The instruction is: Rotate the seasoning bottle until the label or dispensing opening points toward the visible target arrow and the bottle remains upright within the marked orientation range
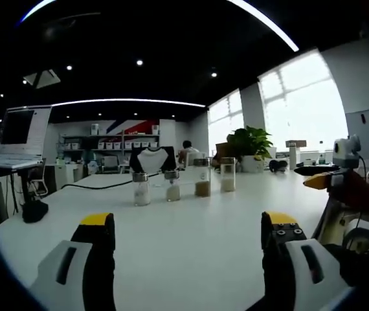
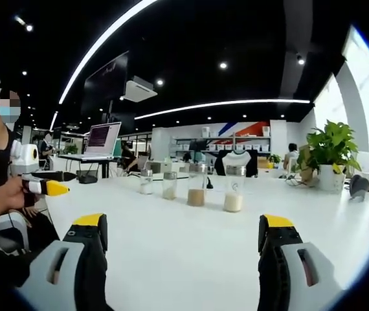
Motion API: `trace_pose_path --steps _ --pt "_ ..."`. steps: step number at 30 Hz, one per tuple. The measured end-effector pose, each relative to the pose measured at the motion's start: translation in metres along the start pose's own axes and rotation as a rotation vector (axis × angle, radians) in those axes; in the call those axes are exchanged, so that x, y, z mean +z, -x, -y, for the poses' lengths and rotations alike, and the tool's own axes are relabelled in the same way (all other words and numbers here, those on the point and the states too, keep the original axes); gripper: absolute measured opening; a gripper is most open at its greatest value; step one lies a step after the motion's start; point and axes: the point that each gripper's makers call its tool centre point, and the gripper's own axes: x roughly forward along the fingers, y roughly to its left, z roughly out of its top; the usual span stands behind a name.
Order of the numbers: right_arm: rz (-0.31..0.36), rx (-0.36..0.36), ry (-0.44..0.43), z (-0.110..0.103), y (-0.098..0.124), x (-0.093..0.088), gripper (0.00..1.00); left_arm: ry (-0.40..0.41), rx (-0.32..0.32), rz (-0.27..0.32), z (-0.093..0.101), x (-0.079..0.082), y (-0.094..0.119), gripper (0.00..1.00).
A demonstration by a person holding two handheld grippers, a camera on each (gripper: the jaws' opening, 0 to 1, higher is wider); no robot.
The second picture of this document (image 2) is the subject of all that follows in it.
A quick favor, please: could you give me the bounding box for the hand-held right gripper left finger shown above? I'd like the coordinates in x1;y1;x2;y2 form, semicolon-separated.
16;213;114;311

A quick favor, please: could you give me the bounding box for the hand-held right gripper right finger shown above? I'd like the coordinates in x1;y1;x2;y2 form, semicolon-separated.
256;213;346;311

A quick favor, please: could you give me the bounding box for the tall white-grain seasoning bottle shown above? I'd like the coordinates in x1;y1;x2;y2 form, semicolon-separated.
223;165;247;213

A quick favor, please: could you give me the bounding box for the small white-powder seasoning bottle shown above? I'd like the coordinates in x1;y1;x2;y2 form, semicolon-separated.
139;168;155;196

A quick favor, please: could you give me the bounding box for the tall brown-powder seasoning bottle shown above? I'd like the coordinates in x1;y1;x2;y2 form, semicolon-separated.
186;163;208;207

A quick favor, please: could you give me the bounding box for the small tan-powder seasoning bottle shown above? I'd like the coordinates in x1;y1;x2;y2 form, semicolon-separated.
162;171;178;200

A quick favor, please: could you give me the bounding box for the person's left hand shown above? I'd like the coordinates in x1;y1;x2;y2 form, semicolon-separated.
0;176;27;212

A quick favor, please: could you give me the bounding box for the flat black box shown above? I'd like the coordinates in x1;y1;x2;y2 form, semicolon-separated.
76;174;98;185

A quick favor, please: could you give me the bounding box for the white side table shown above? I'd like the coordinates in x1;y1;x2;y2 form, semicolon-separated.
58;154;116;179

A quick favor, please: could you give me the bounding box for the white chair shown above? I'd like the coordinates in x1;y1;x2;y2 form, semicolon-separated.
0;212;32;255

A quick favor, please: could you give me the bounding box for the open silver laptop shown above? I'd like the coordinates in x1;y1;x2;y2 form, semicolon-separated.
73;121;122;160

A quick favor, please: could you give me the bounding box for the white plant pot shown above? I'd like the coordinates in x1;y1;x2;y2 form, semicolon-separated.
318;164;348;192

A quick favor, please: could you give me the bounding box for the hanging black sign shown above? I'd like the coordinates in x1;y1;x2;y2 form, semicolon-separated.
83;51;130;115

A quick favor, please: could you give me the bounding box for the brown paper bag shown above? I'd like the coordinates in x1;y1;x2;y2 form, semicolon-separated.
298;144;320;186

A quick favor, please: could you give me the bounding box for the small potted plant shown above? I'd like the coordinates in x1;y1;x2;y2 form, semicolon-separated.
267;153;283;170

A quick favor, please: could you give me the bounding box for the grey plush toy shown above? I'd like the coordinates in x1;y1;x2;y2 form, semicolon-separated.
348;174;369;201

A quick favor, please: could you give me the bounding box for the white shirt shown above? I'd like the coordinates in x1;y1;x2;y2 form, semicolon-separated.
222;150;252;168

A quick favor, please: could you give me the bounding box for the ceiling air conditioner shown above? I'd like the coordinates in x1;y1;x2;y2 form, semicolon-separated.
123;75;159;104

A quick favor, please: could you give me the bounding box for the large green plant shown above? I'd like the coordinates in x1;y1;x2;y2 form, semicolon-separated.
305;119;363;175

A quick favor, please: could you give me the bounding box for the shelf with white boxes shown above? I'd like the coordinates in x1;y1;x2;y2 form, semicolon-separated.
170;125;272;157

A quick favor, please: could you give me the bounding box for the dark computer monitor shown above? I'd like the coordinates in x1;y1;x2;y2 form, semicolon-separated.
188;139;207;154

